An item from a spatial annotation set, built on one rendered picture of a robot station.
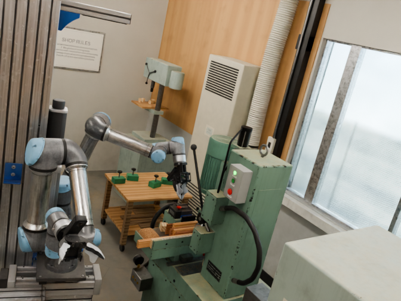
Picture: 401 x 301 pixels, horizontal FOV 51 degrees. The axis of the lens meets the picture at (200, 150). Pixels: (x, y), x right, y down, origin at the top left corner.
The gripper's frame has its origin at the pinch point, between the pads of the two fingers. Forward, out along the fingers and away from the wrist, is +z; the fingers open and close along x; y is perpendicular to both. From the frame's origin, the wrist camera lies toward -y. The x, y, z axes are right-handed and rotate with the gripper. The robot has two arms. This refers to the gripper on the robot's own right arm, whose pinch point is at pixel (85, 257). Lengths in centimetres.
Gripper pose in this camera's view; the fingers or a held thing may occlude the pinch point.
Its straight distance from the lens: 151.5
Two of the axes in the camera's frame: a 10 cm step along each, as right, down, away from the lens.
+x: -7.8, -1.3, -6.2
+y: -3.2, 9.2, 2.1
